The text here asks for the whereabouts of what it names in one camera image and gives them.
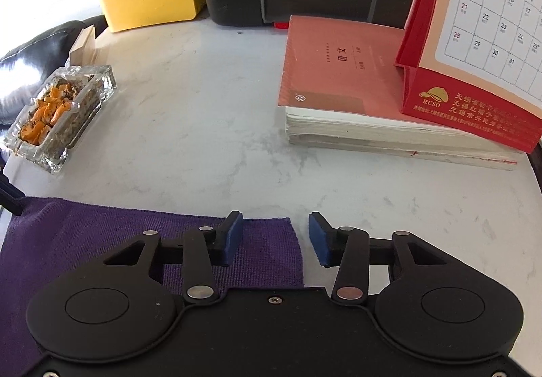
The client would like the purple towel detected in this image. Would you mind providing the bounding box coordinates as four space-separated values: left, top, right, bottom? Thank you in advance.
1 197 303 376

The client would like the glass ashtray with peels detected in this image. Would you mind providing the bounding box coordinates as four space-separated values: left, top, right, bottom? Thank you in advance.
4 65 117 173

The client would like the black leather chair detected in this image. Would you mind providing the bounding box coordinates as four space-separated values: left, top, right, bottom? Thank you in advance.
0 15 108 131

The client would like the red notebook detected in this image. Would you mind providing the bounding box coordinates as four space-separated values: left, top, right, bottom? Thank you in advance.
278 16 521 170

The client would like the red desk calendar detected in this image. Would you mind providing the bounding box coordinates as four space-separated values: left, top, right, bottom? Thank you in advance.
396 0 541 153

